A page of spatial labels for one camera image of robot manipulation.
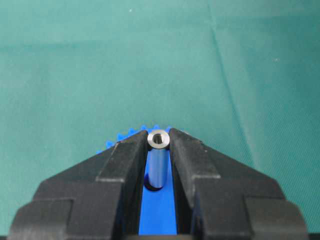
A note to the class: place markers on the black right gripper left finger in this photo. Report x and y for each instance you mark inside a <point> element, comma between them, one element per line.
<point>97,199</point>

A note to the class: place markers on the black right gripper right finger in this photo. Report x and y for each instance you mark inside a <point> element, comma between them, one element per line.
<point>219,198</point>

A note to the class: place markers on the blue plastic gear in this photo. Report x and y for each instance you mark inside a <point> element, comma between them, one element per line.
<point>140,211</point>

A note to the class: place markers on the silver metal shaft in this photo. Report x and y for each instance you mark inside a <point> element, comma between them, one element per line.
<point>158,157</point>

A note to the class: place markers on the green table mat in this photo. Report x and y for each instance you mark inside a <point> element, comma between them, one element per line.
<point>243,76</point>

